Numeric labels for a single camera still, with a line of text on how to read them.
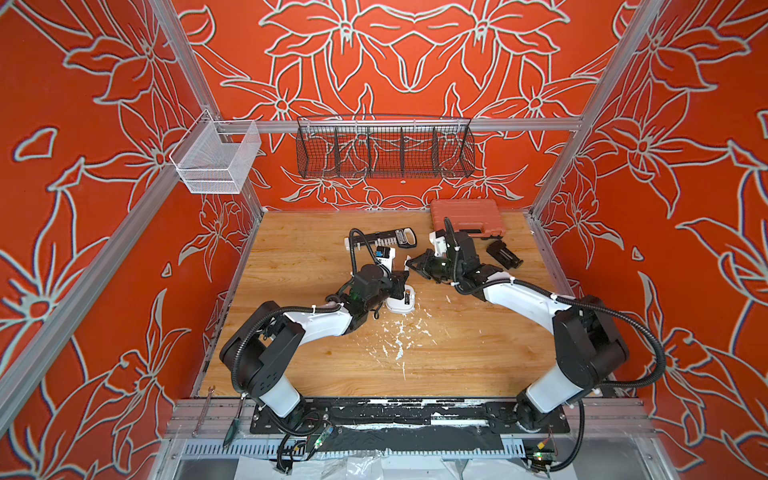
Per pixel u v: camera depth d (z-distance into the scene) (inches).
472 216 45.4
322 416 28.7
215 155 36.7
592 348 17.6
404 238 43.3
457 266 26.6
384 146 42.0
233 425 28.4
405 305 35.4
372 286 26.3
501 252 40.8
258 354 17.7
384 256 29.9
